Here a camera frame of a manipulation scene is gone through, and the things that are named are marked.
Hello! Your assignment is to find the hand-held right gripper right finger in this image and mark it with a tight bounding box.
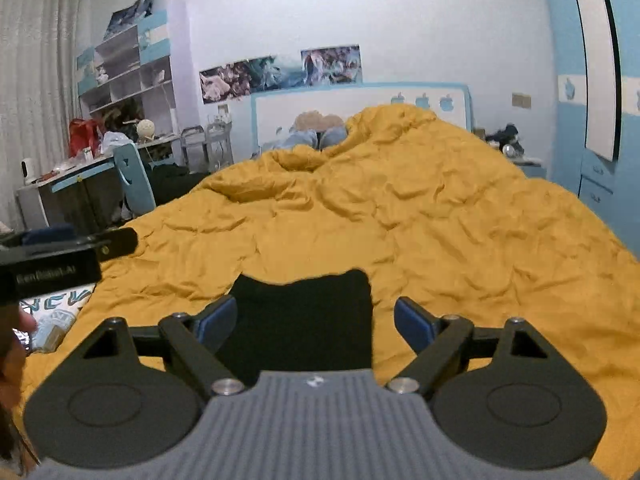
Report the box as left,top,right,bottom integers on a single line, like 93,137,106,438
385,297,552,397

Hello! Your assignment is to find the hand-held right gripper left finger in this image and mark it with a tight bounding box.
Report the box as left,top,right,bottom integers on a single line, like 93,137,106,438
82,294,247,397

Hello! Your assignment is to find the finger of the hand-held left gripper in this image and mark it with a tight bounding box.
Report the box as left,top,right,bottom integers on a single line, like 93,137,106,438
0,225,77,250
50,227,139,264

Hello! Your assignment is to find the black garment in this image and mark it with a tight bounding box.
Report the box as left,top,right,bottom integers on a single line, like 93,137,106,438
215,269,375,386

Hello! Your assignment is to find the person's left forearm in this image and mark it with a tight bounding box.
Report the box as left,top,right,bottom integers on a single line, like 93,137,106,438
0,357,27,461

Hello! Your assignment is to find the person's left hand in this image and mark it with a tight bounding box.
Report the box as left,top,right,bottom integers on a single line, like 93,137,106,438
0,304,38,361

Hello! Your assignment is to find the white printed t-shirt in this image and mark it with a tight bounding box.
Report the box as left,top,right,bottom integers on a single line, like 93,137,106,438
19,284,97,357

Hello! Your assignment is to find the white and blue desk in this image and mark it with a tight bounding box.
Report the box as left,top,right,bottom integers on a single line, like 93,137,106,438
15,136,181,235

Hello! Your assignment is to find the light blue chair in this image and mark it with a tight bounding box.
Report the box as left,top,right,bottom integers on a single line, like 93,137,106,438
112,142,157,217

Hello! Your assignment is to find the dark cloth pile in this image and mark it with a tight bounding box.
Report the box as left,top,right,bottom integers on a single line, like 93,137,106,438
149,163,212,207

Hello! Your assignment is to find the white plastic bag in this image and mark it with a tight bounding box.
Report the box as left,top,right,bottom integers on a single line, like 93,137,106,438
100,131,134,156

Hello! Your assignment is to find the red bag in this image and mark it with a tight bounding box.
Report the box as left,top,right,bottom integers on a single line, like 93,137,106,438
68,119,101,157

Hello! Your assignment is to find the yellow quilt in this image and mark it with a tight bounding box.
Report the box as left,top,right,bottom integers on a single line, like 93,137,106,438
12,104,640,480

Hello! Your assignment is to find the white rolling cart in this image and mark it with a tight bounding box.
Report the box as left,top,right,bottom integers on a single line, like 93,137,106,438
180,122,234,172

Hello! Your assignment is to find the white curtain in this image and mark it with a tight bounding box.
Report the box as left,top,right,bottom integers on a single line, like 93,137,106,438
0,0,94,232

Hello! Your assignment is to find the white and blue bookshelf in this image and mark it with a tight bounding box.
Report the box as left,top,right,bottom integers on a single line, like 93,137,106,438
75,7,179,137

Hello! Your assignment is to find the blue pillow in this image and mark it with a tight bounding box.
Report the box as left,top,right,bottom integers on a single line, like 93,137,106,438
320,125,349,151
272,129,319,154

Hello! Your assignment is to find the white blue-edged headboard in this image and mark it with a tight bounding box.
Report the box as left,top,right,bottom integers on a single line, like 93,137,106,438
250,82,473,157

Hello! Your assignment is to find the brown teddy bear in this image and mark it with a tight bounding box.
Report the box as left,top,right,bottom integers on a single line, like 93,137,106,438
292,110,346,134

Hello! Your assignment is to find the blue picture board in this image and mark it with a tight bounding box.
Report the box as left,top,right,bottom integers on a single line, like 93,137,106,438
102,0,157,42

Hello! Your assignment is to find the blue and white wardrobe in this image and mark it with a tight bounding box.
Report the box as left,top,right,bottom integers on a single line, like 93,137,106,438
544,0,640,261

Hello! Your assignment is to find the anime wall poster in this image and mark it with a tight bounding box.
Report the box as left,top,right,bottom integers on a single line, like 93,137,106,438
250,55,304,93
199,62,254,106
300,45,363,87

